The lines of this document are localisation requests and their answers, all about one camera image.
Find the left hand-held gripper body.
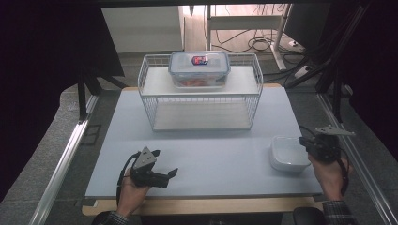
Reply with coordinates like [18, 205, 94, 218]
[130, 146, 170, 188]

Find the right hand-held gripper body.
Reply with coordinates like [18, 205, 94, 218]
[308, 125, 357, 164]

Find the white square bowl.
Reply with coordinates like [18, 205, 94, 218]
[269, 135, 313, 173]

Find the white wire shelf rack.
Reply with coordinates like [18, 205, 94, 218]
[137, 52, 265, 132]

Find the clear plastic food container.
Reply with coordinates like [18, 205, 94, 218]
[168, 50, 232, 89]

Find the person's left hand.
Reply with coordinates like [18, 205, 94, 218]
[115, 174, 152, 218]

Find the person's right hand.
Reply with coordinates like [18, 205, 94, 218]
[308, 154, 354, 203]

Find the pale blue table mat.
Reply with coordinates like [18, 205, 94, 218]
[84, 86, 324, 199]

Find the black metal stand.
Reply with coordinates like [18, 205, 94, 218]
[76, 69, 128, 123]
[314, 4, 372, 124]

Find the white power strip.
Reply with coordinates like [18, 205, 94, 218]
[293, 65, 313, 80]

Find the dark round object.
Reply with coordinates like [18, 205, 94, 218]
[292, 206, 327, 225]

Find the dark monitor panel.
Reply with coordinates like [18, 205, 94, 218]
[283, 3, 331, 50]

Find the white cabinet panel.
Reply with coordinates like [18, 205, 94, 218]
[100, 6, 185, 54]

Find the black floor cable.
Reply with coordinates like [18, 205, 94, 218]
[298, 124, 317, 138]

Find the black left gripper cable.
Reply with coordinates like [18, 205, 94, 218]
[115, 151, 142, 207]

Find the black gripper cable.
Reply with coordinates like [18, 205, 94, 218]
[115, 151, 142, 207]
[336, 148, 351, 198]

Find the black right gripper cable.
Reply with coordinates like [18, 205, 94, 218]
[336, 148, 351, 198]

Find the aluminium floor rail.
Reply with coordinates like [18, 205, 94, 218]
[28, 95, 100, 225]
[316, 93, 398, 225]

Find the tangle of black floor cables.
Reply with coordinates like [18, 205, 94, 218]
[212, 28, 284, 54]

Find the white desk frame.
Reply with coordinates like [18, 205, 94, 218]
[205, 4, 293, 72]

